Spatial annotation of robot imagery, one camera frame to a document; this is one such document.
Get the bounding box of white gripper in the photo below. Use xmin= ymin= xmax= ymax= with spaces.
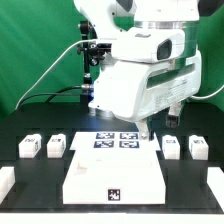
xmin=89 ymin=51 xmax=201 ymax=140

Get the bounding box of white square tabletop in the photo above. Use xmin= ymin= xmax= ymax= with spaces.
xmin=62 ymin=149 xmax=166 ymax=204

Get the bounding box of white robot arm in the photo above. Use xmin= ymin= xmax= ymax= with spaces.
xmin=73 ymin=0 xmax=224 ymax=139

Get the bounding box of white tag base sheet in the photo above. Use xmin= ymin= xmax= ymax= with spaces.
xmin=70 ymin=131 xmax=160 ymax=151

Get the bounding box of white obstacle right piece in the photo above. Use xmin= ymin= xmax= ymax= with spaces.
xmin=207 ymin=167 xmax=224 ymax=212

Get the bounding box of white obstacle piece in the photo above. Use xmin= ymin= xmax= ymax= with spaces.
xmin=207 ymin=167 xmax=224 ymax=212
xmin=0 ymin=167 xmax=15 ymax=204

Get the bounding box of white obstacle left piece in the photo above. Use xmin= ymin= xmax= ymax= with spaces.
xmin=0 ymin=167 xmax=15 ymax=204

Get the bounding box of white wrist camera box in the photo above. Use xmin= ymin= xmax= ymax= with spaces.
xmin=111 ymin=27 xmax=185 ymax=63

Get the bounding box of black cable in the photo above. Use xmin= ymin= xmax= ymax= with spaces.
xmin=16 ymin=85 xmax=93 ymax=109

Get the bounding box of black camera stand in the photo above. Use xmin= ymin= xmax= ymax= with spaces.
xmin=77 ymin=21 xmax=111 ymax=106

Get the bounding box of white obstacle front rail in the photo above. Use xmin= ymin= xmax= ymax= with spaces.
xmin=0 ymin=213 xmax=224 ymax=224

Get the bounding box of white cable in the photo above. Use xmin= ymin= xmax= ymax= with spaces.
xmin=14 ymin=39 xmax=98 ymax=110

